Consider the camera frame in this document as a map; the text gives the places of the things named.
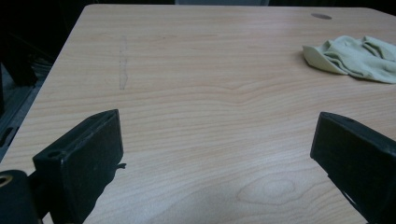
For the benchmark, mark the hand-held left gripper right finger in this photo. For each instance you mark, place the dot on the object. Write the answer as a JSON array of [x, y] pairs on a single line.
[[358, 158]]

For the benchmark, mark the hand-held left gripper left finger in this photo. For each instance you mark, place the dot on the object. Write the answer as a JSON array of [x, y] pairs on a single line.
[[84, 161]]

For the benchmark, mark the pale green cloth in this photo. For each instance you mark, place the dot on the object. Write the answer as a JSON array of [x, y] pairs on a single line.
[[355, 60]]

